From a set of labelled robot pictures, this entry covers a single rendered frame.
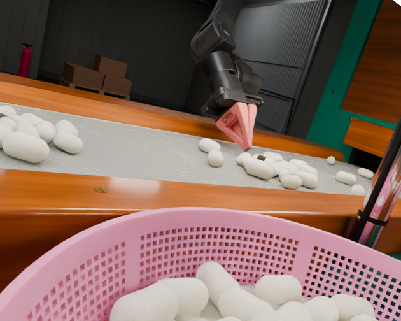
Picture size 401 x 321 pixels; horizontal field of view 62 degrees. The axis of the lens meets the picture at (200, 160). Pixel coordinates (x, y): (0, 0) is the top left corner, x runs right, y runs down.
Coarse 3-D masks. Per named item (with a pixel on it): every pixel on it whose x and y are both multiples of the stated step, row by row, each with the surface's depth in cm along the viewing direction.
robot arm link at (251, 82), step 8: (224, 24) 66; (224, 32) 64; (224, 40) 63; (232, 40) 65; (216, 48) 64; (224, 48) 65; (232, 48) 65; (192, 56) 69; (232, 56) 67; (200, 64) 68; (240, 64) 69; (240, 72) 67; (248, 72) 67; (240, 80) 66; (248, 80) 67; (256, 80) 69; (248, 88) 68; (256, 88) 69
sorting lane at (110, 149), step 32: (96, 128) 46; (128, 128) 53; (0, 160) 27; (64, 160) 31; (96, 160) 33; (128, 160) 36; (160, 160) 40; (192, 160) 45; (224, 160) 50; (288, 160) 67; (320, 160) 81
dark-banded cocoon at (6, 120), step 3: (3, 117) 32; (6, 117) 32; (9, 117) 32; (0, 120) 31; (3, 120) 31; (6, 120) 31; (9, 120) 31; (12, 120) 32; (0, 123) 31; (3, 123) 31; (6, 123) 31; (9, 123) 31; (12, 123) 32; (15, 123) 32; (9, 126) 31; (12, 126) 32; (12, 129) 32
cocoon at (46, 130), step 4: (36, 124) 34; (40, 124) 34; (44, 124) 33; (48, 124) 34; (52, 124) 35; (36, 128) 33; (40, 128) 33; (44, 128) 33; (48, 128) 33; (52, 128) 33; (40, 132) 33; (44, 132) 33; (48, 132) 33; (52, 132) 33; (40, 136) 33; (44, 136) 33; (48, 136) 33; (52, 136) 33; (44, 140) 33; (48, 140) 33; (52, 140) 34
